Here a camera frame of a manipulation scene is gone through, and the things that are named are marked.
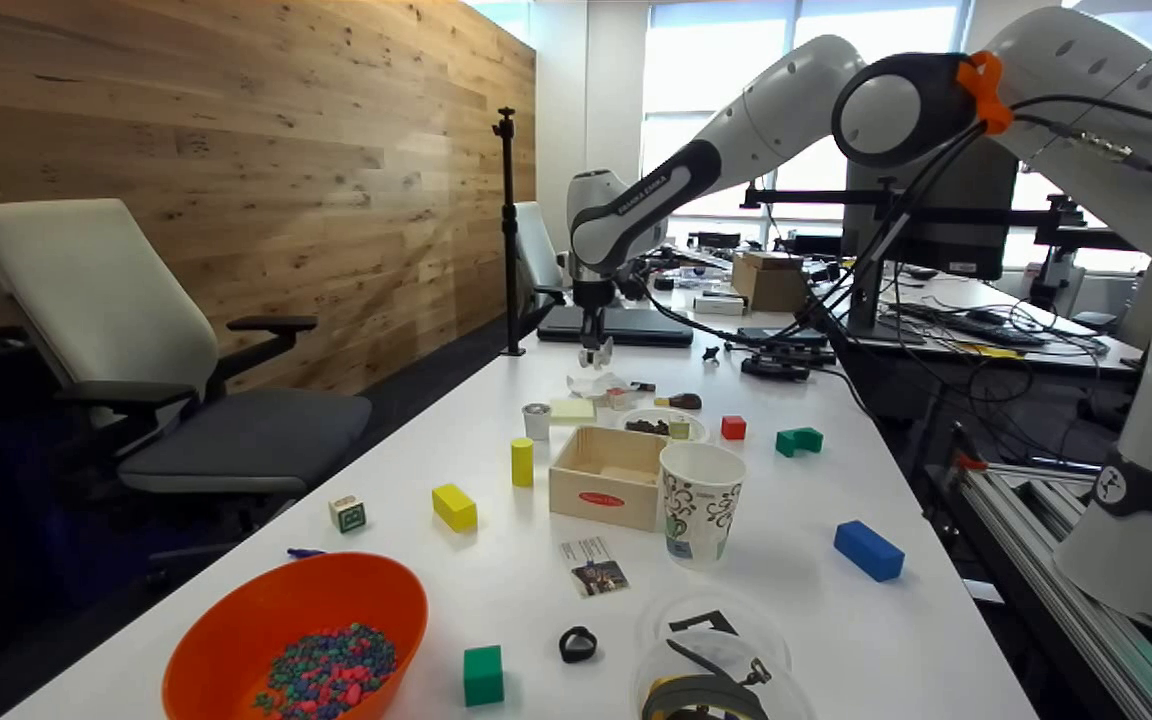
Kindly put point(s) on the blue rectangular block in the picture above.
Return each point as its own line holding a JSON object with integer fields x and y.
{"x": 870, "y": 549}

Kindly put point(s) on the pale yellow sponge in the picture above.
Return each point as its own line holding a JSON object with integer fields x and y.
{"x": 575, "y": 410}

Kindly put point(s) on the dark closed laptop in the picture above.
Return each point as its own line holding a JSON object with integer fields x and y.
{"x": 640, "y": 327}

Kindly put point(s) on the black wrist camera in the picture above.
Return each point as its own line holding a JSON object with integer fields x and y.
{"x": 632, "y": 280}

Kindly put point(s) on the yellow rectangular block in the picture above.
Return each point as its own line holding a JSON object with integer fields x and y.
{"x": 454, "y": 505}

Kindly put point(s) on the patterned paper cup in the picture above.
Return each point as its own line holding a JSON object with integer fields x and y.
{"x": 700, "y": 500}

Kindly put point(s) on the open wooden box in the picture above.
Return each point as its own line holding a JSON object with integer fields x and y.
{"x": 606, "y": 481}

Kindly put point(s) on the grey office chair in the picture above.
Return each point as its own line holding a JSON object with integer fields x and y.
{"x": 138, "y": 360}

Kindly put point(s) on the orange plastic bowl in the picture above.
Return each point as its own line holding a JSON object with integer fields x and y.
{"x": 296, "y": 642}

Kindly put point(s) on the black computer monitor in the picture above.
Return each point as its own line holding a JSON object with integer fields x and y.
{"x": 950, "y": 200}

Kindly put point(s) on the aluminium mounting rail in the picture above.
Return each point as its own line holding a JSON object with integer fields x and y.
{"x": 1068, "y": 572}

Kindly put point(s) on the brown cardboard box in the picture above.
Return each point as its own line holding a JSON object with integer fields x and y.
{"x": 768, "y": 280}

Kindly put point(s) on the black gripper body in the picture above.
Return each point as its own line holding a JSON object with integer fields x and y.
{"x": 594, "y": 295}

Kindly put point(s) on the small photo card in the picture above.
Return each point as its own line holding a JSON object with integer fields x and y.
{"x": 594, "y": 565}

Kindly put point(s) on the blue pen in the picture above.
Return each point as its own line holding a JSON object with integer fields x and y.
{"x": 303, "y": 549}

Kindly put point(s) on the green arch block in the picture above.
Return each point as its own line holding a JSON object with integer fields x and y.
{"x": 798, "y": 442}

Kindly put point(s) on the yellow cylinder block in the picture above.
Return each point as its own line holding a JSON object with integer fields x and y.
{"x": 522, "y": 460}

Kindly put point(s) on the black binder clip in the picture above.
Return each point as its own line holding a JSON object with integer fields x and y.
{"x": 576, "y": 646}

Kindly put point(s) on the small black oval object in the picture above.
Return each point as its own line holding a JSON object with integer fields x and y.
{"x": 685, "y": 401}

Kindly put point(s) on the red block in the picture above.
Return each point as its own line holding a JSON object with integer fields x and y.
{"x": 733, "y": 425}

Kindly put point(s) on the small green cube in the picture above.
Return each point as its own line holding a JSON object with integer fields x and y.
{"x": 483, "y": 674}

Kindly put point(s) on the black camera tripod pole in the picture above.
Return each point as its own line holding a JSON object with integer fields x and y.
{"x": 509, "y": 227}

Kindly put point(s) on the black keyboard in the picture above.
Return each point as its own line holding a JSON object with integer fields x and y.
{"x": 990, "y": 330}

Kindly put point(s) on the cluttered side desk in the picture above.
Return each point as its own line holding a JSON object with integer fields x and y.
{"x": 979, "y": 332}

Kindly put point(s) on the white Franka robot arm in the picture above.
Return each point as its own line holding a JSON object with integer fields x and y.
{"x": 778, "y": 114}

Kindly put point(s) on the paper plate with coffee beans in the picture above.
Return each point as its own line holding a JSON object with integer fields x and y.
{"x": 662, "y": 425}

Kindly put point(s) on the white paper towels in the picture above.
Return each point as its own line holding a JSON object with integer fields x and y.
{"x": 598, "y": 358}

